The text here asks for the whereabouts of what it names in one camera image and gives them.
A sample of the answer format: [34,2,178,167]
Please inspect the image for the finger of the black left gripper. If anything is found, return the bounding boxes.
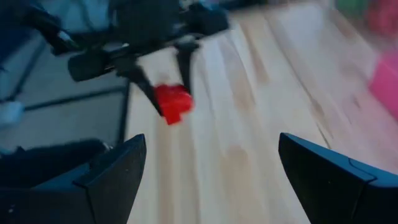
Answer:
[116,58,164,116]
[175,42,200,95]

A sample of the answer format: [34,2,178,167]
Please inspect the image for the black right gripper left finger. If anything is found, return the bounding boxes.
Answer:
[0,133,147,224]

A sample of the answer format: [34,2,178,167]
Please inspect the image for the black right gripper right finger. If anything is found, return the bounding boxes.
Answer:
[278,133,398,224]

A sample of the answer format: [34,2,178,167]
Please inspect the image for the large red stepped block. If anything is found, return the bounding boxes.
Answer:
[154,84,194,126]

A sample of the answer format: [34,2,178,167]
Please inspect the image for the green foam die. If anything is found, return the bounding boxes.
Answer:
[335,0,369,18]

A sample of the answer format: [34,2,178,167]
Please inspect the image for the pink plastic bin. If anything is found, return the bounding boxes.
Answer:
[368,52,398,121]

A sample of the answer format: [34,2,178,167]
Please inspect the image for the black aluminium rig frame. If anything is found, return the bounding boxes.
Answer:
[0,40,132,144]

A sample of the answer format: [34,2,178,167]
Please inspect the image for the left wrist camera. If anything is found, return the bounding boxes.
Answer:
[67,51,116,82]

